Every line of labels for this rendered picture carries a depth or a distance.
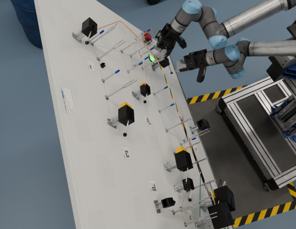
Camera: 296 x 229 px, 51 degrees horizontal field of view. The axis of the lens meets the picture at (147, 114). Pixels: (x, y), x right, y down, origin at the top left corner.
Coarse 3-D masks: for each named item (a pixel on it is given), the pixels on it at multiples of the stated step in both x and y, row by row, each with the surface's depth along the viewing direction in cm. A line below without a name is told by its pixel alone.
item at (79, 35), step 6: (90, 18) 115; (84, 24) 114; (90, 24) 113; (96, 24) 116; (84, 30) 112; (90, 30) 112; (96, 30) 114; (72, 36) 116; (78, 36) 116; (84, 36) 116; (90, 36) 115
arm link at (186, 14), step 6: (186, 0) 135; (192, 0) 134; (198, 0) 137; (186, 6) 134; (192, 6) 133; (198, 6) 134; (180, 12) 138; (186, 12) 135; (192, 12) 135; (198, 12) 136; (180, 18) 138; (186, 18) 137; (192, 18) 138; (198, 18) 140; (180, 24) 140; (186, 24) 140
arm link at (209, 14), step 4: (204, 8) 140; (208, 8) 142; (212, 8) 145; (204, 12) 140; (208, 12) 141; (212, 12) 143; (216, 12) 145; (204, 16) 140; (208, 16) 140; (212, 16) 140; (216, 16) 145; (200, 20) 142; (204, 20) 140; (208, 20) 139; (212, 20) 139; (216, 20) 141; (200, 24) 143; (204, 24) 140
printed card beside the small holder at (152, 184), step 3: (147, 180) 114; (150, 180) 116; (153, 180) 117; (150, 183) 115; (153, 183) 116; (150, 186) 114; (153, 186) 115; (150, 189) 113; (153, 189) 115; (156, 189) 116; (153, 192) 114; (156, 192) 115
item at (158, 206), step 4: (156, 200) 113; (164, 200) 109; (168, 200) 107; (172, 200) 110; (156, 204) 112; (160, 204) 112; (164, 204) 108; (168, 204) 107; (172, 204) 108; (156, 208) 110; (160, 208) 110; (160, 212) 111
